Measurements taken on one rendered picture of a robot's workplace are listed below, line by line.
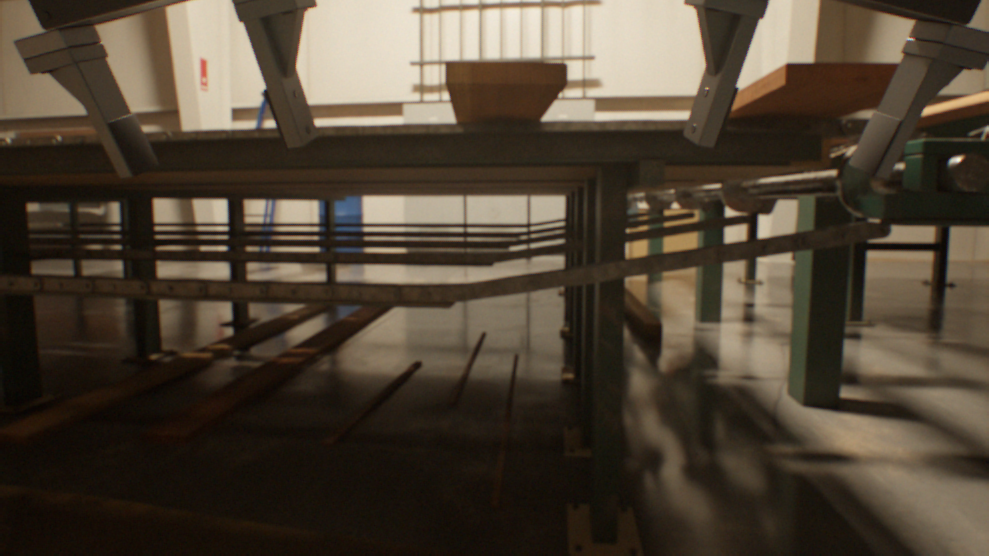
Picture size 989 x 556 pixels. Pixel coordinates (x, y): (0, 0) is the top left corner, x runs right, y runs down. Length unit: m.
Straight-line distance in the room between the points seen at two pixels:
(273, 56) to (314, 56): 7.72
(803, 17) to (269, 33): 6.75
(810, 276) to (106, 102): 1.91
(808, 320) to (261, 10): 1.90
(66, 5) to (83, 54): 0.04
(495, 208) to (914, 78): 6.09
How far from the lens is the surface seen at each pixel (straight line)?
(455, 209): 6.49
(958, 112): 1.44
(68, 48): 0.43
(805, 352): 2.05
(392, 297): 0.95
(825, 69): 0.75
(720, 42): 0.35
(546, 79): 0.65
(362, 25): 7.90
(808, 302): 2.01
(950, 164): 0.91
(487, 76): 0.64
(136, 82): 9.64
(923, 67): 0.43
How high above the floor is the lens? 0.70
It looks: 5 degrees down
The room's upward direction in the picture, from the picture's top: straight up
